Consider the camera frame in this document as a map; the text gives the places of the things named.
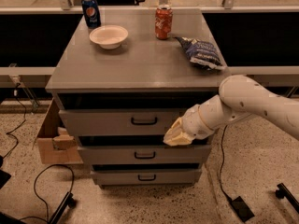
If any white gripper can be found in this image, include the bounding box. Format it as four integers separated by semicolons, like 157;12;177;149
164;105;214;147

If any grey top drawer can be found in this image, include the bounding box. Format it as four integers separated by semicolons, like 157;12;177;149
59;108;184;136

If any grey drawer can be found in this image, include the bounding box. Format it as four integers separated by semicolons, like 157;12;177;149
91;169;202;186
78;145;211;165
59;108;184;136

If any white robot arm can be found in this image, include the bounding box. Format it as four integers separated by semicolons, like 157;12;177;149
164;75;299;146

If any grey middle drawer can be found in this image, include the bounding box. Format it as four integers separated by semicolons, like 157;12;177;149
78;145;211;165

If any grey drawer cabinet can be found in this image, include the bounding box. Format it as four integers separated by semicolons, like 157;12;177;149
45;7;233;189

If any grey bottom drawer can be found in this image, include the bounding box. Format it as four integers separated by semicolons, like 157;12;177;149
91;169;202;186

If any blue chip bag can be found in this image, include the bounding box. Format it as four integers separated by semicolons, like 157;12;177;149
176;36;225;71

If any black power adapter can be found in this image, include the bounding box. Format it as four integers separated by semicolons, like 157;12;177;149
230;196;254;222

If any black stand foot right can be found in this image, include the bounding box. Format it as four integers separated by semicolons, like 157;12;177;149
275;183;299;214

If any white bowl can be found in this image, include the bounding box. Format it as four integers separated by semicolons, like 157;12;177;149
89;25;128;49

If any orange soda can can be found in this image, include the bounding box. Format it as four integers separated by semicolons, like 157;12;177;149
155;5;173;40

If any cardboard box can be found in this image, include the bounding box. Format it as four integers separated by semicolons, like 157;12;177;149
36;100;82;164

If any black chair base leg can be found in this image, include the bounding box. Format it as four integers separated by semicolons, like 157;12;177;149
49;192;77;224

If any blue pepsi can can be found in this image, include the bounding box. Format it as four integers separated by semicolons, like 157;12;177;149
81;0;101;28

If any black cable right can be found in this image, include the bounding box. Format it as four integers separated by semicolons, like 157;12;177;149
218;124;233;203

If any black floor cable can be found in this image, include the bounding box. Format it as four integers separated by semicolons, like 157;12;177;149
18;163;76;224

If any black cable left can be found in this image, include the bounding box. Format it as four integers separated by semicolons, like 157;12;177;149
1;83;28;161

